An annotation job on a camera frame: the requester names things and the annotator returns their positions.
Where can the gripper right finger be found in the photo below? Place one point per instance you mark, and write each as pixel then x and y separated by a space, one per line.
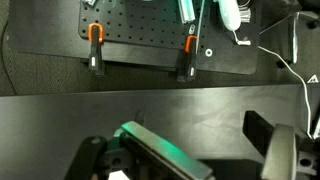
pixel 280 150

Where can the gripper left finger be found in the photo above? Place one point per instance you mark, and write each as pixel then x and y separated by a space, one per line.
pixel 160 146

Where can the white triangle sticker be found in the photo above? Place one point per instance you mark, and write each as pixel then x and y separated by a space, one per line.
pixel 312 80

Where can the orange black bar clamp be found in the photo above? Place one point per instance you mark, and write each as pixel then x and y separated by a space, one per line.
pixel 96 50
pixel 189 60

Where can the black base board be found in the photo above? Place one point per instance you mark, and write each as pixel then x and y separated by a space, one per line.
pixel 230 60

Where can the small metal washer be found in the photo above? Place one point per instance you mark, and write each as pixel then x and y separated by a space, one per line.
pixel 209 52

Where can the grey metal stand leg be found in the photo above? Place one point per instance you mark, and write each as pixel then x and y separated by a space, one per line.
pixel 294 36

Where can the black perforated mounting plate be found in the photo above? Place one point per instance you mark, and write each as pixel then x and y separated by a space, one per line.
pixel 140 23

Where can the thin metal rod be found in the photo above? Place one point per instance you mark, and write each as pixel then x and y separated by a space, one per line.
pixel 200 26

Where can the white metal block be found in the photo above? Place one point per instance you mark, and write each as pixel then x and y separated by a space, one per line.
pixel 89 1

